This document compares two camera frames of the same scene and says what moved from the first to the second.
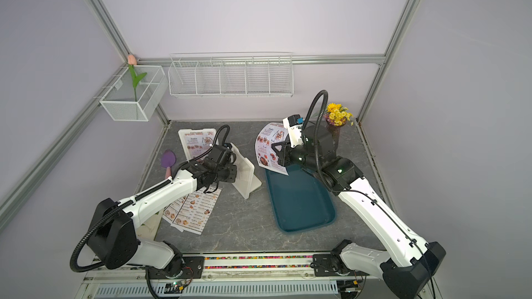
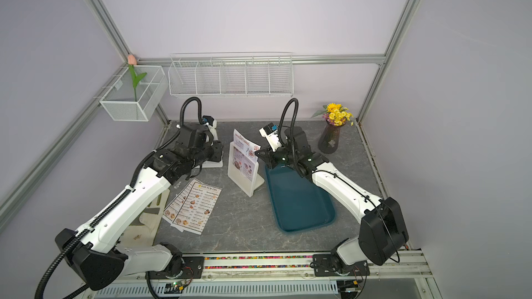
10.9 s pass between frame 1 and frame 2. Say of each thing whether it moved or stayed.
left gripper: moved
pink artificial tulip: stayed
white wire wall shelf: stayed
